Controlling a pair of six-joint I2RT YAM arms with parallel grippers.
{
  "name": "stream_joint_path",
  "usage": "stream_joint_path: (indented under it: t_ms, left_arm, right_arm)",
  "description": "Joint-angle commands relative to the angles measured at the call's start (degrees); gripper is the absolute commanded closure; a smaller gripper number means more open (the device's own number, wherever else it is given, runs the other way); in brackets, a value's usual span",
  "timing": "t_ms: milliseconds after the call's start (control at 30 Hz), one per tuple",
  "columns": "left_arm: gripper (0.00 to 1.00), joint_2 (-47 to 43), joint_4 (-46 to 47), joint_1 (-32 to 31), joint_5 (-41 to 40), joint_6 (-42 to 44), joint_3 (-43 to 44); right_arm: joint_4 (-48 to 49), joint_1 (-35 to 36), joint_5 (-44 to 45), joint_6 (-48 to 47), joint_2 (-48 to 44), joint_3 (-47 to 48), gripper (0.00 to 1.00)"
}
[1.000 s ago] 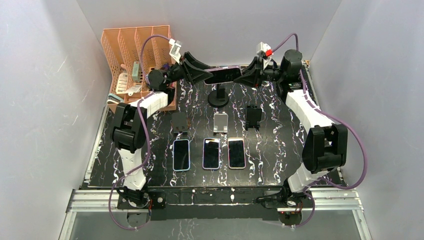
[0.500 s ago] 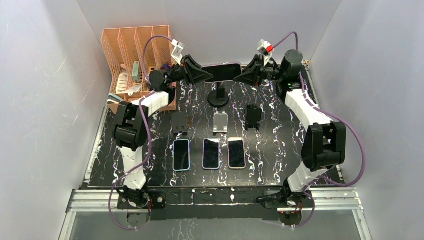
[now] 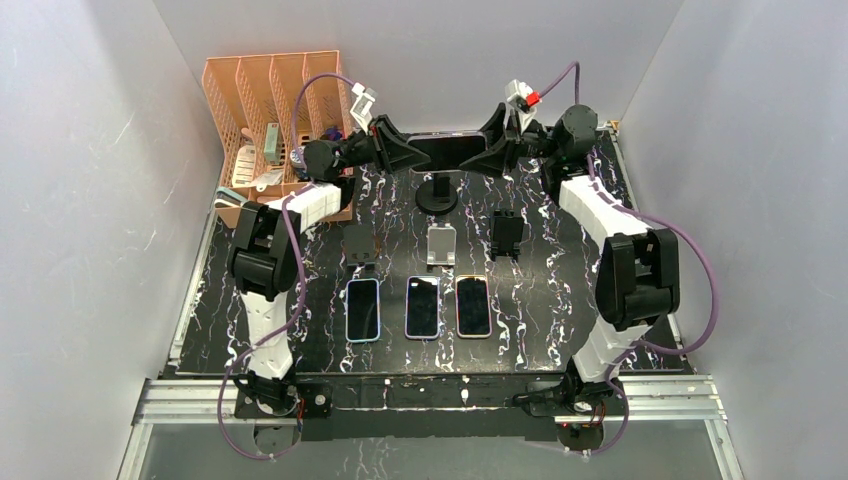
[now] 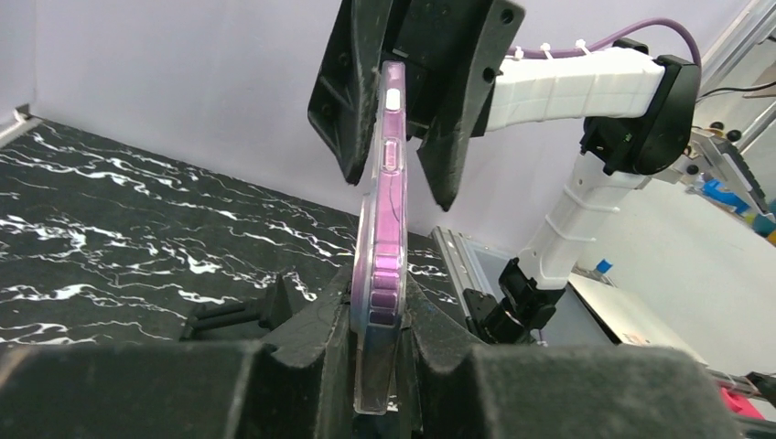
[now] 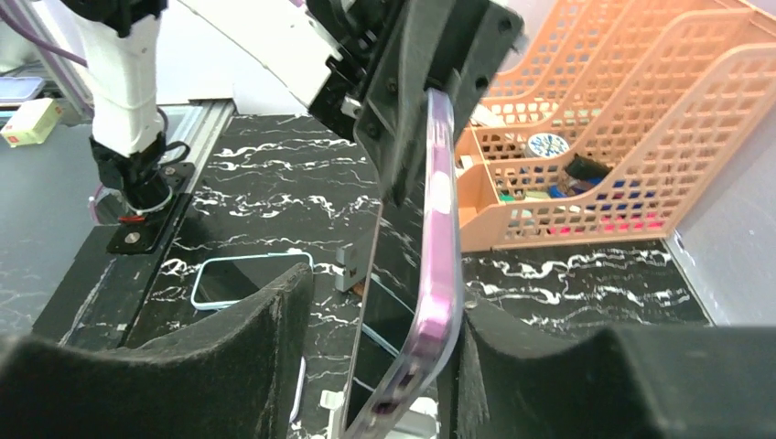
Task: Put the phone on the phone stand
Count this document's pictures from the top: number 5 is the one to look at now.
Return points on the phone with blue case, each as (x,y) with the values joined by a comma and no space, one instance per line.
(223,281)

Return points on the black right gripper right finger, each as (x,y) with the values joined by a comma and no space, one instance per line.
(507,379)

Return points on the round tin blue white label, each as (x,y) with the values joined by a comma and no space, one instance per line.
(545,145)

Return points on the aluminium frame rail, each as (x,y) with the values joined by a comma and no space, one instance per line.
(197,125)

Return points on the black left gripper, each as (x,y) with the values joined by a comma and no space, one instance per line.
(388,56)

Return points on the phone with lilac case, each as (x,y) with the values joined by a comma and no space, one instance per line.
(364,364)

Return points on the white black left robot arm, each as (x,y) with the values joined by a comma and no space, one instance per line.
(124,62)

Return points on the phone with purple clear case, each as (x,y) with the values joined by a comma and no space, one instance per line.
(439,289)

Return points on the orange plastic file organizer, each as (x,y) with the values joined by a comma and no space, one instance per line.
(665,92)

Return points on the black folding phone stand left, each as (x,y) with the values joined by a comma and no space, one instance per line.
(355,260)

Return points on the blue handled tool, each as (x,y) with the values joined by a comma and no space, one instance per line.
(579,176)

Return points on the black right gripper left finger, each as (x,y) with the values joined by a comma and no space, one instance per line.
(230,375)

